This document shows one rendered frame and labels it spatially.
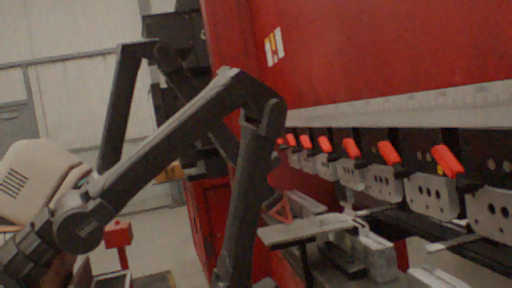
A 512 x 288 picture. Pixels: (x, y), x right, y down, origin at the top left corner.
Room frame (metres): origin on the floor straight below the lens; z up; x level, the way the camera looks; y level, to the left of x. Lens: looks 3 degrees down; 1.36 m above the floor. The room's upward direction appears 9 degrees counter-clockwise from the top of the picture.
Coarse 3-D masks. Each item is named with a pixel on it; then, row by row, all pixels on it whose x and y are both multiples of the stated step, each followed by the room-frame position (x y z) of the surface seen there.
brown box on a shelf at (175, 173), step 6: (174, 162) 3.33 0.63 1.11; (168, 168) 3.23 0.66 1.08; (174, 168) 3.24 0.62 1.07; (180, 168) 3.26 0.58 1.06; (162, 174) 3.21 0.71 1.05; (168, 174) 3.23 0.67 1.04; (174, 174) 3.24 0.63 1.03; (180, 174) 3.26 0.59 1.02; (156, 180) 3.26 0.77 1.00; (162, 180) 3.21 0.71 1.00; (168, 180) 3.22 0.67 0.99; (174, 180) 3.22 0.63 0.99; (180, 180) 3.23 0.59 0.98
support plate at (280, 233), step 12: (324, 216) 1.44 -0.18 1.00; (264, 228) 1.41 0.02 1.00; (276, 228) 1.39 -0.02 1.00; (288, 228) 1.36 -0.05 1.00; (300, 228) 1.34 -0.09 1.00; (312, 228) 1.32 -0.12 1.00; (324, 228) 1.30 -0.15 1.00; (336, 228) 1.28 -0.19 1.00; (264, 240) 1.28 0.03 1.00; (276, 240) 1.26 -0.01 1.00; (288, 240) 1.26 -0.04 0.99
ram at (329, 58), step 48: (288, 0) 1.50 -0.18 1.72; (336, 0) 1.09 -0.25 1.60; (384, 0) 0.85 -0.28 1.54; (432, 0) 0.70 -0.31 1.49; (480, 0) 0.59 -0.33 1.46; (288, 48) 1.60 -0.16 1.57; (336, 48) 1.14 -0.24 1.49; (384, 48) 0.89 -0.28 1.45; (432, 48) 0.72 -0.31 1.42; (480, 48) 0.60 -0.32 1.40; (288, 96) 1.72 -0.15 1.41; (336, 96) 1.20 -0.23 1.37; (384, 96) 0.92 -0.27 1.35
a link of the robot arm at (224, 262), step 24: (240, 120) 0.88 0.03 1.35; (264, 120) 0.80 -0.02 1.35; (240, 144) 0.86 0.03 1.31; (264, 144) 0.83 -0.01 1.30; (240, 168) 0.84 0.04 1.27; (264, 168) 0.84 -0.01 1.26; (240, 192) 0.84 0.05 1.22; (264, 192) 0.85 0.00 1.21; (240, 216) 0.84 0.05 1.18; (240, 240) 0.85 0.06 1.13; (240, 264) 0.85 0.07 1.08
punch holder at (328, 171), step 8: (312, 128) 1.46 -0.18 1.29; (320, 128) 1.38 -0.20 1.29; (328, 128) 1.33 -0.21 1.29; (320, 136) 1.39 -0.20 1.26; (328, 136) 1.32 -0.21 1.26; (320, 152) 1.42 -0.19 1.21; (320, 160) 1.42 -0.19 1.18; (320, 168) 1.43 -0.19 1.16; (328, 168) 1.35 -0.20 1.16; (320, 176) 1.45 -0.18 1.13; (328, 176) 1.36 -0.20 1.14; (336, 176) 1.33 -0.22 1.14
